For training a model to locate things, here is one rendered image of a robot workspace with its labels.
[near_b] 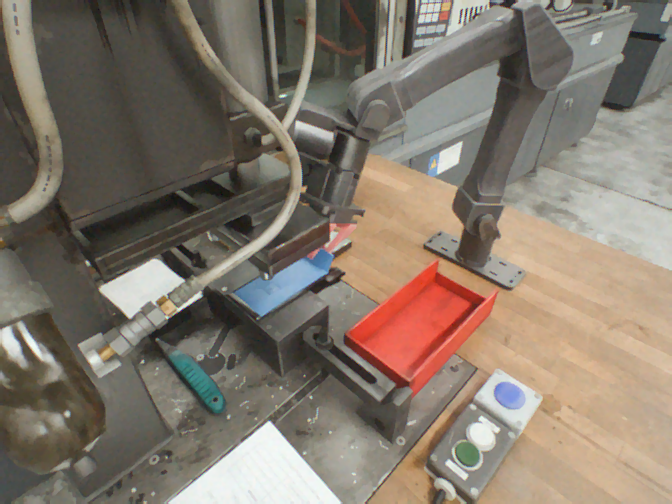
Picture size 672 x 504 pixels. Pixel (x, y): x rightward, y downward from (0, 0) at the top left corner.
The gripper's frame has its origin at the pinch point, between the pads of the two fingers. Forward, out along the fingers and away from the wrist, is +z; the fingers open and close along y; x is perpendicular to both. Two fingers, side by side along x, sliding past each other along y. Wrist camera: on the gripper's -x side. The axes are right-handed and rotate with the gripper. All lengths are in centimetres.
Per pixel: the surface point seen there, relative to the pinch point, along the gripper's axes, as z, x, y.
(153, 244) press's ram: -3.2, 3.0, 29.8
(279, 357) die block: 12.2, 8.4, 11.2
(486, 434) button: 8.6, 34.8, 0.5
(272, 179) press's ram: -11.7, 2.4, 16.0
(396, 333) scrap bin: 7.8, 15.3, -7.4
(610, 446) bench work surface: 6.6, 46.6, -12.3
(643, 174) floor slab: -58, 7, -333
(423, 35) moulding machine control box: -56, -45, -75
